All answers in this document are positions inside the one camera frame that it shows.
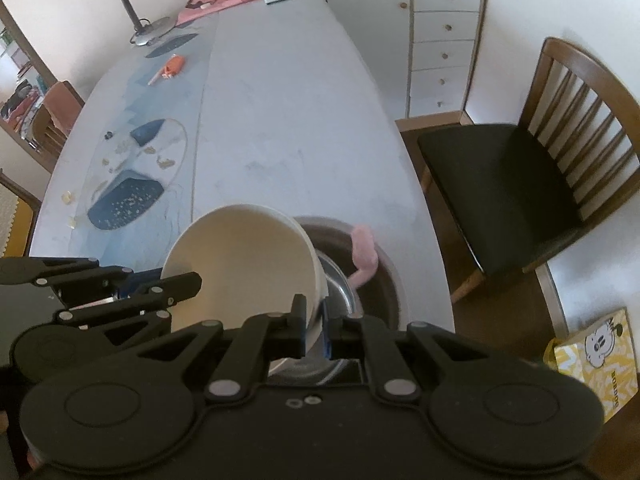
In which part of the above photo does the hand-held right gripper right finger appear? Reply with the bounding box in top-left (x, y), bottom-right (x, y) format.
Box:
top-left (322, 299), bottom-right (493, 403)

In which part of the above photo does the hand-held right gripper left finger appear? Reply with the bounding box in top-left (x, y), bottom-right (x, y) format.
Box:
top-left (137, 294), bottom-right (308, 402)

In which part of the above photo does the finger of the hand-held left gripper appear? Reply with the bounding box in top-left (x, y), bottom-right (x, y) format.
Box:
top-left (0, 256), bottom-right (163, 306)
top-left (54, 271), bottom-right (203, 329)

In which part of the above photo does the large steel bowl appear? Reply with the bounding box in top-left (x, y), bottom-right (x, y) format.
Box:
top-left (270, 216), bottom-right (403, 386)

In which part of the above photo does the cream bowl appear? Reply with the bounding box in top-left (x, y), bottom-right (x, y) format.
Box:
top-left (161, 203), bottom-right (329, 361)

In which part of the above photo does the pink pot with steel liner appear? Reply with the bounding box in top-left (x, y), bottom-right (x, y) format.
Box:
top-left (300, 225), bottom-right (379, 341)

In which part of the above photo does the sofa with lace cover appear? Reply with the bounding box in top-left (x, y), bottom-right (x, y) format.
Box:
top-left (0, 170), bottom-right (43, 258)

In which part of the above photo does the wooden chair with pink cloth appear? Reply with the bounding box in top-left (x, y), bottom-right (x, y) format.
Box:
top-left (27, 80), bottom-right (86, 153)

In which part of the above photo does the orange toy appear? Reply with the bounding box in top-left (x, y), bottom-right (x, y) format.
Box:
top-left (147, 55), bottom-right (187, 86)

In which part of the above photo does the wooden chair with dark seat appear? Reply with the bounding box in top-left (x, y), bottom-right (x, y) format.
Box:
top-left (395, 37), bottom-right (640, 303)

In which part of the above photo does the grey desk lamp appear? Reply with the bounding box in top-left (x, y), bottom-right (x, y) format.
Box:
top-left (111, 0), bottom-right (177, 47)

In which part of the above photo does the yellow printed bag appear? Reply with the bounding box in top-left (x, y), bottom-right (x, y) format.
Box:
top-left (544, 307), bottom-right (638, 423)

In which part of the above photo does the pink printed cloth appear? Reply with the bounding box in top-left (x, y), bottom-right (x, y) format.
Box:
top-left (176, 0), bottom-right (266, 25)

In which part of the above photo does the white drawer cabinet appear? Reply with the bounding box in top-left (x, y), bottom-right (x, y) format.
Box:
top-left (310, 0), bottom-right (488, 126)

